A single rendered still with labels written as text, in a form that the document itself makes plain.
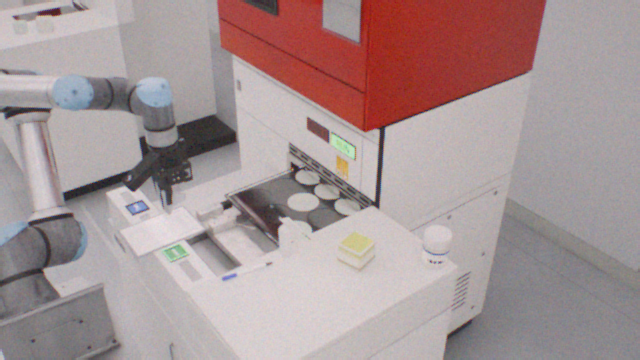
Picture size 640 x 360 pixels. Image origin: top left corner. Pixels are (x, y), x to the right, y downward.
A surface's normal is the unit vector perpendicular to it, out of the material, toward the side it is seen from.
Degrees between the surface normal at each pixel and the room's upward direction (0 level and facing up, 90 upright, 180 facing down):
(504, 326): 0
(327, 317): 0
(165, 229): 0
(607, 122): 90
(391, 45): 90
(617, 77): 90
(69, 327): 90
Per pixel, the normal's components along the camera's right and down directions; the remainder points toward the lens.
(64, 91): -0.47, 0.09
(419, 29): 0.60, 0.44
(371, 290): 0.00, -0.83
